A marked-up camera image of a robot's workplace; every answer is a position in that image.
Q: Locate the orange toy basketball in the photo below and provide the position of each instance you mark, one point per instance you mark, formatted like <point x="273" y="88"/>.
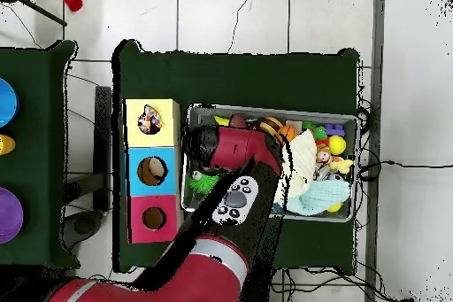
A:
<point x="287" y="133"/>

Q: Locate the cream waffle cloth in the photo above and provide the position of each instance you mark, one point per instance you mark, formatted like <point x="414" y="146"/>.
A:
<point x="300" y="153"/>

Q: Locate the purple ball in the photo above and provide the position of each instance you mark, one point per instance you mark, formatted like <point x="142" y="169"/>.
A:
<point x="10" y="215"/>

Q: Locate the yellow plush duck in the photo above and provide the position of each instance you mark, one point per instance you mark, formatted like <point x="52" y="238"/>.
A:
<point x="341" y="165"/>

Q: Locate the brown plush animal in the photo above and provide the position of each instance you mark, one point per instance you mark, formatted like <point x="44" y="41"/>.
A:
<point x="322" y="155"/>

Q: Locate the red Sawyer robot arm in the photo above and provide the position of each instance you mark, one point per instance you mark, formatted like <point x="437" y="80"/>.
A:
<point x="240" y="146"/>

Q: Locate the clear mesh bin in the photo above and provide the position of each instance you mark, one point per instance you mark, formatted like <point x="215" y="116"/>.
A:
<point x="348" y="121"/>

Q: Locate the yellow smiley ball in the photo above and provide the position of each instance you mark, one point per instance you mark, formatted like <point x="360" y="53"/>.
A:
<point x="337" y="145"/>

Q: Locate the dark green table cloth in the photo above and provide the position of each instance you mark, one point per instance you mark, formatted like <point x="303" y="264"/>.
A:
<point x="247" y="78"/>

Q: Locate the wooden box with three holes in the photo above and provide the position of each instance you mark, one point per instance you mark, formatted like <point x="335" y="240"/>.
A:
<point x="134" y="160"/>

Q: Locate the red plastic cup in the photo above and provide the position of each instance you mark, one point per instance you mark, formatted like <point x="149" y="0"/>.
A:
<point x="72" y="1"/>

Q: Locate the white colourful print cloth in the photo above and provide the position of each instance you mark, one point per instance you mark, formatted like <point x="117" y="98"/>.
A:
<point x="150" y="121"/>

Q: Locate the green cloth of side table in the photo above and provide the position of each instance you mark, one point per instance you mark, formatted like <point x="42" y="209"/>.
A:
<point x="35" y="156"/>

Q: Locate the yellow cheese wedge toy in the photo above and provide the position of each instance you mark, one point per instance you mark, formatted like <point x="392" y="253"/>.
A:
<point x="221" y="120"/>

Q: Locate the green spiky ball with eyes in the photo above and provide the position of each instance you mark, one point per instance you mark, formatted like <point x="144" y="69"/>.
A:
<point x="201" y="183"/>

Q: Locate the mint waffle cloth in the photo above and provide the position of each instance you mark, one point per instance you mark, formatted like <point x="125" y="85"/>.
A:
<point x="322" y="195"/>

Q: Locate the purple building brick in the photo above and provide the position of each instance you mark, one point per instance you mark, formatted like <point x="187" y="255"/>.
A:
<point x="334" y="129"/>

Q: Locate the black tripod stand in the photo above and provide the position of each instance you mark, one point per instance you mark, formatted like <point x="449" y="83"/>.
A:
<point x="42" y="13"/>

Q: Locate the brown toy football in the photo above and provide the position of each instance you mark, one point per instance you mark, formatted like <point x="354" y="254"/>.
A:
<point x="238" y="121"/>

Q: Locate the toy burger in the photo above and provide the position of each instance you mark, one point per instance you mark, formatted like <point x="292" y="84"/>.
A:
<point x="270" y="124"/>

